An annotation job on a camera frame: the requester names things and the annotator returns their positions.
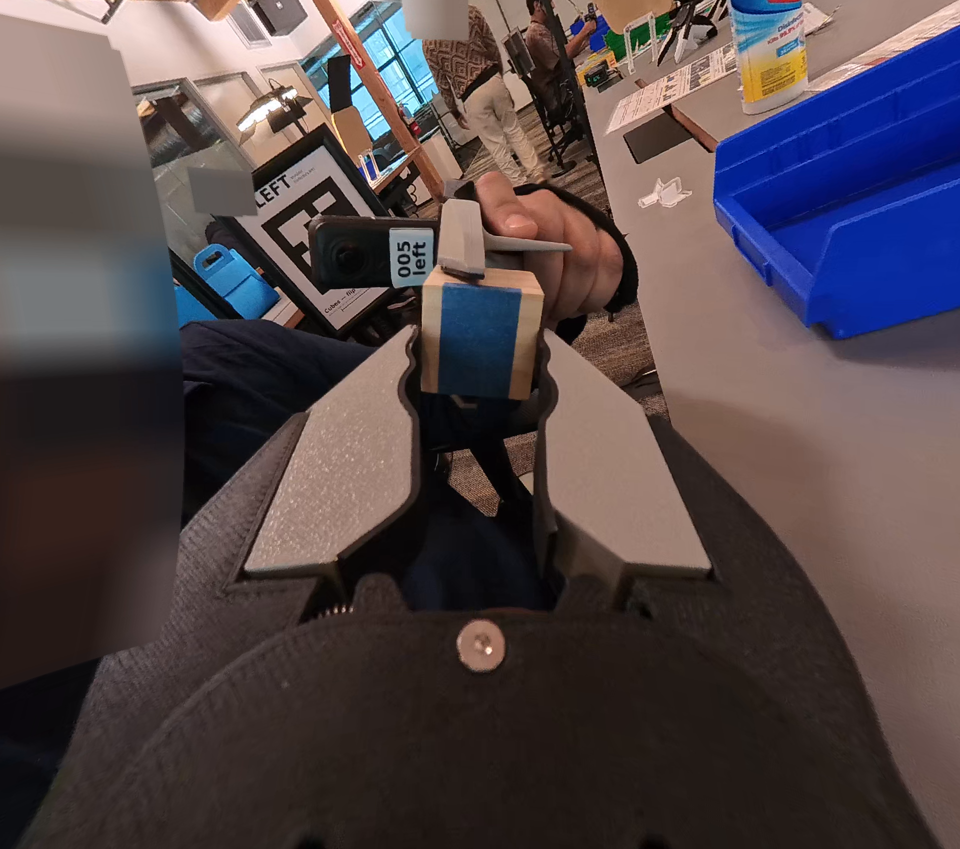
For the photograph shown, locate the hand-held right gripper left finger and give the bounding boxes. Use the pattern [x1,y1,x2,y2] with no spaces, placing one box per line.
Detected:
[243,325,429,580]

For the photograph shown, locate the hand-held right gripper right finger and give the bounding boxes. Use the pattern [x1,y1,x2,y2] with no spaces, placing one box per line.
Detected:
[528,327,714,610]

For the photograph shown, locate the wooden cube with blue tape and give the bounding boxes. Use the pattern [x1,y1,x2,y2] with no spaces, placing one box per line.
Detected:
[418,266,546,402]

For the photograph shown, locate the person's left hand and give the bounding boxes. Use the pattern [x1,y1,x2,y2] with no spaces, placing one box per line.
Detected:
[476,172,626,333]

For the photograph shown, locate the black framed tag sign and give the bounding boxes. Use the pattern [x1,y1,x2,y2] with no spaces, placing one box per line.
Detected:
[225,123,399,338]

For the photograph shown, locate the blue bag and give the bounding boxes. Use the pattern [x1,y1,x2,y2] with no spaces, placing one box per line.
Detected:
[174,245,282,329]

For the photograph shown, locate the studio light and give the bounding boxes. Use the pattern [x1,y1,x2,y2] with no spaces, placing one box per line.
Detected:
[236,80,309,135]

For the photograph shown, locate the large glass window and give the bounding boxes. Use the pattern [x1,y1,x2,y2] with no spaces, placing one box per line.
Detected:
[352,1,445,124]

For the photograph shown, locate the clear plastic piece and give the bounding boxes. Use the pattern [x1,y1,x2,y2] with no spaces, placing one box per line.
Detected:
[637,177,693,210]

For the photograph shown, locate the printed paper sheet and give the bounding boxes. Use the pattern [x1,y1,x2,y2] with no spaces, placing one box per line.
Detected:
[603,42,741,136]

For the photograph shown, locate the green bin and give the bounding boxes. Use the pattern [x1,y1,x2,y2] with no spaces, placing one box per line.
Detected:
[603,12,676,64]

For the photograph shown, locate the black speaker box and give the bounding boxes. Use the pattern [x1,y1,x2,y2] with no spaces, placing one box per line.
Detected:
[251,0,309,36]

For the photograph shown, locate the black and white tool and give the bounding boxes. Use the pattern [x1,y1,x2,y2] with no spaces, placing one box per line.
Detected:
[656,0,725,67]

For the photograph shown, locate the blue plastic bin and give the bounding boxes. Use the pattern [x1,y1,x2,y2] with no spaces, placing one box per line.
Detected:
[712,1,960,340]

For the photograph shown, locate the disinfecting wipes canister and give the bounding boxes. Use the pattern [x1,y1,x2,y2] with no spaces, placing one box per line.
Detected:
[705,0,811,115]

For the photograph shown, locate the white paper sheets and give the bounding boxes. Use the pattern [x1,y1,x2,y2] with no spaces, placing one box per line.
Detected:
[806,1,960,93]

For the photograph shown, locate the wooden post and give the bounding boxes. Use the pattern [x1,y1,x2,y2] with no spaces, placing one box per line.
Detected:
[277,0,451,201]

